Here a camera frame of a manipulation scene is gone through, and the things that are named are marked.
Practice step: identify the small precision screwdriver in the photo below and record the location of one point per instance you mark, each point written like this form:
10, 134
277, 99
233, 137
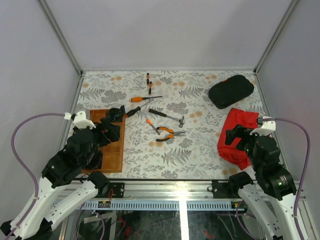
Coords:
150, 88
148, 80

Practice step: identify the wooden compartment tray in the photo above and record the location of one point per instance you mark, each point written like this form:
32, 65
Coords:
111, 160

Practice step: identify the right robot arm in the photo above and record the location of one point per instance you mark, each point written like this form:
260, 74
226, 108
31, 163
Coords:
273, 195

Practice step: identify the black orange handle screwdriver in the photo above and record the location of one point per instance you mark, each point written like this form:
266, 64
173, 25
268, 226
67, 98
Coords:
132, 112

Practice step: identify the large orange screwdriver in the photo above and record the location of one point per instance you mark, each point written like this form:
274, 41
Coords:
140, 99

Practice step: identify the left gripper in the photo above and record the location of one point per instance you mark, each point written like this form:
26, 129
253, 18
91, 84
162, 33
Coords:
112, 135

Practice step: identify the claw hammer black handle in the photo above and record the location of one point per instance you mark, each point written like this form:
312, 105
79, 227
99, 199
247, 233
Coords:
181, 120

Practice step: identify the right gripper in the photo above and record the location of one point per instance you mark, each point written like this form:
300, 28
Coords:
239, 130

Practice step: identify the orange long-nose pliers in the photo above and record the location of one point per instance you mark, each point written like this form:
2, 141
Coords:
170, 134

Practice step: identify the black plastic tool case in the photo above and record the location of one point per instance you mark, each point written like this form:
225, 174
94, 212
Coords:
230, 91

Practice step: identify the orange utility knife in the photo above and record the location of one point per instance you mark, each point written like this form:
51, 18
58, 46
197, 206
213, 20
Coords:
153, 127

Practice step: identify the red cloth bag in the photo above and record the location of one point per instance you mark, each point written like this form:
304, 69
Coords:
247, 119

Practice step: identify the aluminium front rail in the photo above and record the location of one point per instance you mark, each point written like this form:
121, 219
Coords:
167, 195

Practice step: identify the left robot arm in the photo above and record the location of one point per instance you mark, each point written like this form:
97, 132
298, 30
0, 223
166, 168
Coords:
42, 214

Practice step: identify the dark patterned rolled cloth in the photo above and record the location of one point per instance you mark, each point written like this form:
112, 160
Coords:
115, 115

